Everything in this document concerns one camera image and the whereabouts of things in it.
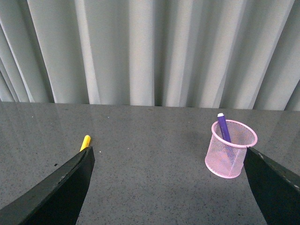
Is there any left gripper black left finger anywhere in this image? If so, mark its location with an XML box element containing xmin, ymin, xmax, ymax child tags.
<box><xmin>0</xmin><ymin>147</ymin><xmax>95</xmax><ymax>225</ymax></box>

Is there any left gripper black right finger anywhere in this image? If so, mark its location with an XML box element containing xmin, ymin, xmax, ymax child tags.
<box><xmin>244</xmin><ymin>147</ymin><xmax>300</xmax><ymax>225</ymax></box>

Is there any purple highlighter pen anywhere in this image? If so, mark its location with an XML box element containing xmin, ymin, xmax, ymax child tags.
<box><xmin>217</xmin><ymin>112</ymin><xmax>235</xmax><ymax>165</ymax></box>

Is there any pink mesh pen cup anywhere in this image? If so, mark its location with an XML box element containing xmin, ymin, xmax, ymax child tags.
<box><xmin>205</xmin><ymin>120</ymin><xmax>258</xmax><ymax>179</ymax></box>

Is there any yellow highlighter pen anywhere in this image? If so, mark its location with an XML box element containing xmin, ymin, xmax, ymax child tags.
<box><xmin>80</xmin><ymin>135</ymin><xmax>91</xmax><ymax>151</ymax></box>

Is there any grey pleated curtain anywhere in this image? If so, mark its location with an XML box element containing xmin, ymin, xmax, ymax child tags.
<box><xmin>0</xmin><ymin>0</ymin><xmax>300</xmax><ymax>111</ymax></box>

